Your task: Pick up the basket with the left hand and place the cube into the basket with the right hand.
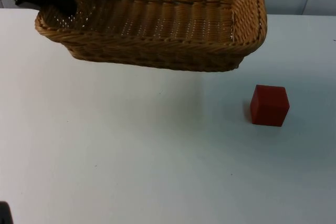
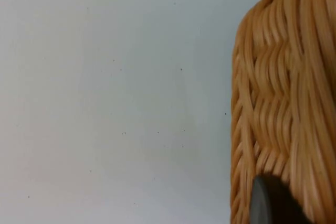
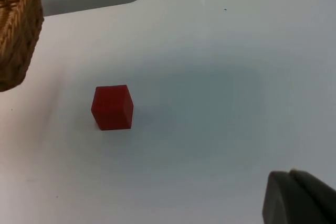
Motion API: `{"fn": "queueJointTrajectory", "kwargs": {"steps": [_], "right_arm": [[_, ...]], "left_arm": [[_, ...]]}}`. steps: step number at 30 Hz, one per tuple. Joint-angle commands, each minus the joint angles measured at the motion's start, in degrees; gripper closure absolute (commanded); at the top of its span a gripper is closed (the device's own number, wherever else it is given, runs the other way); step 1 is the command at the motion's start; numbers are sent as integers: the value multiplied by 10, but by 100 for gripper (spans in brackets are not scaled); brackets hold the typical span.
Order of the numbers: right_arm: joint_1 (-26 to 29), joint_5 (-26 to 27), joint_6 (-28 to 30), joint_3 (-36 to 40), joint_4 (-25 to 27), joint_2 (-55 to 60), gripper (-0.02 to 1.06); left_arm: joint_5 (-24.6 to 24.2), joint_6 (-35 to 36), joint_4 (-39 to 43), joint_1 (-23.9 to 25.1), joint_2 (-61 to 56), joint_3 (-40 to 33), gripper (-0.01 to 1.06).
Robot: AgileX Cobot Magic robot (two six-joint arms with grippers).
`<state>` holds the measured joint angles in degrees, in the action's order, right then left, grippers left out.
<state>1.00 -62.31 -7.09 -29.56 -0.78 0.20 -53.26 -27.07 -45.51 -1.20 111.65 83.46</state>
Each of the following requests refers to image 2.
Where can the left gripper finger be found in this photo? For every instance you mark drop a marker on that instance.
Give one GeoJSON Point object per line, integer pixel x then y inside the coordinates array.
{"type": "Point", "coordinates": [275, 203]}

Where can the pale brown wicker basket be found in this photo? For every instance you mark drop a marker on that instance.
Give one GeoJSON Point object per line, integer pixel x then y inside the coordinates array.
{"type": "Point", "coordinates": [288, 90]}

